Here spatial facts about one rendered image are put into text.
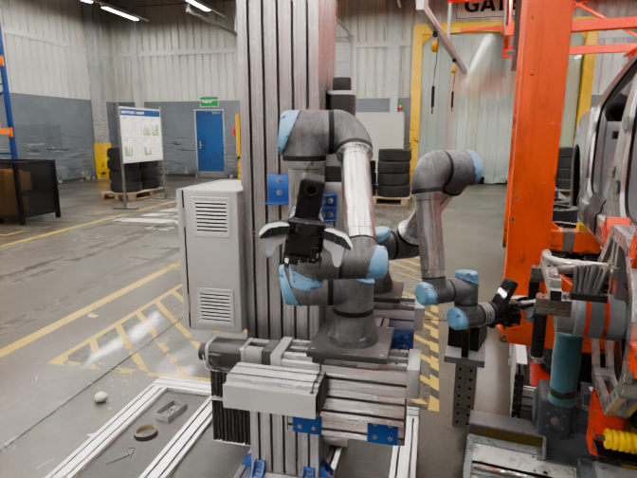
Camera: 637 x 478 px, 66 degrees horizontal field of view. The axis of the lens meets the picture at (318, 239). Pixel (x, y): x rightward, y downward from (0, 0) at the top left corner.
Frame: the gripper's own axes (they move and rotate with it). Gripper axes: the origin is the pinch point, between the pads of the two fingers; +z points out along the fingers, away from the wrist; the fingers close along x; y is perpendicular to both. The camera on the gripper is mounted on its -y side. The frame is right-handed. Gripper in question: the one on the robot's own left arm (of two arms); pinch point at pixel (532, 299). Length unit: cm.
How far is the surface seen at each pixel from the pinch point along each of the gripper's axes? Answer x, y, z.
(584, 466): 10, 68, 25
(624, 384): 45.7, 6.9, -16.2
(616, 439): 39.0, 30.3, -5.1
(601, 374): 21.6, 21.0, 10.4
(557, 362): 12.4, 19.1, 0.8
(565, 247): -134, 27, 183
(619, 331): 32.7, -0.2, -0.6
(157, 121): -974, -81, -7
